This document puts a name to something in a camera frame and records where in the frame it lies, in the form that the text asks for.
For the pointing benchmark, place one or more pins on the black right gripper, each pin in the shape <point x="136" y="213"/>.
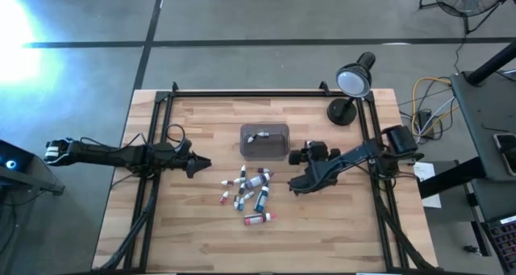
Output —
<point x="326" y="170"/>

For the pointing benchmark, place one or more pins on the black power adapter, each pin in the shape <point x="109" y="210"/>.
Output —
<point x="425" y="122"/>

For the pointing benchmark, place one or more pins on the white paper sheet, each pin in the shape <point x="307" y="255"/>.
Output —
<point x="425" y="174"/>

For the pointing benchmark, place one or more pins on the black smartphone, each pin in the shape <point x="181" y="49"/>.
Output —
<point x="507" y="154"/>

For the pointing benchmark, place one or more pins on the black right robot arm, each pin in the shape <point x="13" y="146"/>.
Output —
<point x="363" y="158"/>

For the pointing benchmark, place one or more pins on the grey side table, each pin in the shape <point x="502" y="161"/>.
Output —
<point x="475" y="117"/>

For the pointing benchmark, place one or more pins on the black aluminium table frame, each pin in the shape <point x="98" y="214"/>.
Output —
<point x="262" y="93"/>

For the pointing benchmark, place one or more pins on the small red food coloring bottle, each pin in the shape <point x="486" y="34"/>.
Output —
<point x="227" y="182"/>
<point x="264" y="170"/>
<point x="224" y="197"/>

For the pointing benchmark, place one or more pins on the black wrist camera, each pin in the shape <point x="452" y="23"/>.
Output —
<point x="184" y="146"/>
<point x="318" y="151"/>

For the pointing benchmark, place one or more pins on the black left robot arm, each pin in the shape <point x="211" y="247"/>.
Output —
<point x="101" y="156"/>

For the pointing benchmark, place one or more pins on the black keyboard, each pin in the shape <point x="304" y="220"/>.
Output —
<point x="506" y="242"/>

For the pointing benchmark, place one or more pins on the large red food coloring bottle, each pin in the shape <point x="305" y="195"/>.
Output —
<point x="254" y="219"/>

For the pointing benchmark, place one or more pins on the translucent grey plastic bin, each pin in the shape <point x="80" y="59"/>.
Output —
<point x="278" y="150"/>

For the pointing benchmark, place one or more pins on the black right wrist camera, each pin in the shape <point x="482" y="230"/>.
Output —
<point x="318" y="151"/>

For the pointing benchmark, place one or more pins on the large purple food coloring bottle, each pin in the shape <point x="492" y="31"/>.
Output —
<point x="256" y="182"/>

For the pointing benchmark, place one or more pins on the small blue food coloring bottle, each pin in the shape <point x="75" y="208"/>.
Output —
<point x="241" y="204"/>

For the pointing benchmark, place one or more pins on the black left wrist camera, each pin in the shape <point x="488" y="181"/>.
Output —
<point x="184" y="146"/>

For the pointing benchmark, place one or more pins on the small black food coloring bottle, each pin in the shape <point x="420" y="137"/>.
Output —
<point x="242" y="171"/>

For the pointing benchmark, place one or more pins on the black pole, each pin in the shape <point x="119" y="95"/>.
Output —
<point x="492" y="63"/>

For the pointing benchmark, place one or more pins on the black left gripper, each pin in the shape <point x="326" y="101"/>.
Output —
<point x="173" y="158"/>

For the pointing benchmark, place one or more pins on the black box with blue light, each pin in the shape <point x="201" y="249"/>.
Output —
<point x="16" y="154"/>

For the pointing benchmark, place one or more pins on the black gooseneck desk lamp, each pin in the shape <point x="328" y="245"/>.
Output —
<point x="354" y="81"/>

